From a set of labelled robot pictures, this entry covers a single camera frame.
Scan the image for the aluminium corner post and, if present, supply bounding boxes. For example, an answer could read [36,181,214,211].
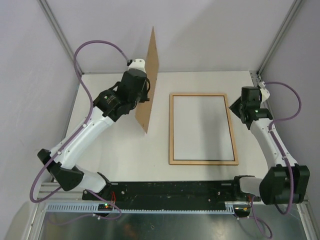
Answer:
[256,0,306,76]
[37,0,74,64]

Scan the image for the wooden picture frame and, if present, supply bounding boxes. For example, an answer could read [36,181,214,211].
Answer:
[168,92,240,166]

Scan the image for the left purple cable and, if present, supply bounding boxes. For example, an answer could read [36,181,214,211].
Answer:
[29,39,132,226]

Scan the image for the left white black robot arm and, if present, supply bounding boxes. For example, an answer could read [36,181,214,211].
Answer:
[37,68,150,200]

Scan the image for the brown frame backing board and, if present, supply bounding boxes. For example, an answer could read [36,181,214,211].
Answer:
[135,27,159,134]

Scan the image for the shiny metal floor sheet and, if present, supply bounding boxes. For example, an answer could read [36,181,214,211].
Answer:
[37,203,311,240]

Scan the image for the aluminium front rail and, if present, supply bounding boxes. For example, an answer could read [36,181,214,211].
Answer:
[36,182,309,204]

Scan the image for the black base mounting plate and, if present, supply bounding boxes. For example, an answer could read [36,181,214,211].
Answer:
[82,179,252,212]

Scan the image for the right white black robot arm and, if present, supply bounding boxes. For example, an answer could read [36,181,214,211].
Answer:
[229,86,310,205]

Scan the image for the right aluminium corner post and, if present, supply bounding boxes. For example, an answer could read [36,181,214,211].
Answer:
[256,0,306,76]

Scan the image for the landscape photo print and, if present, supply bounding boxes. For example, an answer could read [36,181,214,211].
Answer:
[172,96,236,161]

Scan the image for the purple cable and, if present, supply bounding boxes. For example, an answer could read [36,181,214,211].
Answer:
[246,81,303,238]
[29,39,132,226]

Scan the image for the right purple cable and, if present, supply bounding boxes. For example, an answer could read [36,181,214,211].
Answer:
[246,81,303,238]

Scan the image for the grey slotted cable duct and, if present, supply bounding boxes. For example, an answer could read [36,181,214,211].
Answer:
[45,202,235,215]

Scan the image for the left aluminium corner post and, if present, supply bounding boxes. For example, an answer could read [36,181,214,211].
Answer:
[37,0,74,64]

